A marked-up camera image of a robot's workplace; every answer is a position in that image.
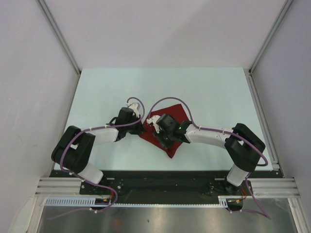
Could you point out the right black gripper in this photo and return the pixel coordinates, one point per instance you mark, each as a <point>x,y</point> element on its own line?
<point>159,137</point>

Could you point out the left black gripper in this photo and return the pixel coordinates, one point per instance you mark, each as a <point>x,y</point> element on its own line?
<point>139,129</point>

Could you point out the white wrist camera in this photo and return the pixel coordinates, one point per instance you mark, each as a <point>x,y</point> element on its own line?
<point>135,107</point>
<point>153,122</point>

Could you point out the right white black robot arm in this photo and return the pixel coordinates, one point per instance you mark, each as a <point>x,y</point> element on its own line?
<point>243,146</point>

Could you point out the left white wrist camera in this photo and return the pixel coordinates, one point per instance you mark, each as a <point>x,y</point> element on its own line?
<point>135,107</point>

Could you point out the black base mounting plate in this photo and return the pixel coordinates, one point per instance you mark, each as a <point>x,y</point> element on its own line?
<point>170,187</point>

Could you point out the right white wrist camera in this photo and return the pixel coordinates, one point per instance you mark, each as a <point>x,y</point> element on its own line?
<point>153,122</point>

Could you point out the aluminium frame post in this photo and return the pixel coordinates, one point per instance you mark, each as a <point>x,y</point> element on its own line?
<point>271,34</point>
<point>47,13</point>

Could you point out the front aluminium extrusion rail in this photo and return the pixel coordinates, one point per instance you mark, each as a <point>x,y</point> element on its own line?
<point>58,187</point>

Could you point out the white cable duct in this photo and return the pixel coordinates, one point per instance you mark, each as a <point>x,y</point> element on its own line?
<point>77,202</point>
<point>227,201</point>

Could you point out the right white cable duct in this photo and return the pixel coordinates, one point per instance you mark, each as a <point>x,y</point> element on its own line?
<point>227,201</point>

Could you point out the right aluminium frame post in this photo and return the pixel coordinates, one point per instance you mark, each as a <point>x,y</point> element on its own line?
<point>271,34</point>

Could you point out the right aluminium table rail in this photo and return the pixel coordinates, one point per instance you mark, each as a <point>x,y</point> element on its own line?
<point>263,121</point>

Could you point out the left aluminium frame post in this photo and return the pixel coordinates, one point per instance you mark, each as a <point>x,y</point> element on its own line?
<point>47,13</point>

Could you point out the dark red cloth napkin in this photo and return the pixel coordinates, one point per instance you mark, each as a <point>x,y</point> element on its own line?
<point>178,113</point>

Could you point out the left white cable duct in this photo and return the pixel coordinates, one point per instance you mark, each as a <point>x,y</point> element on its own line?
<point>77,202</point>

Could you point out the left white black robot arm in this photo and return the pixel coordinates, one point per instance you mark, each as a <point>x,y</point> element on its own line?
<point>75,146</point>

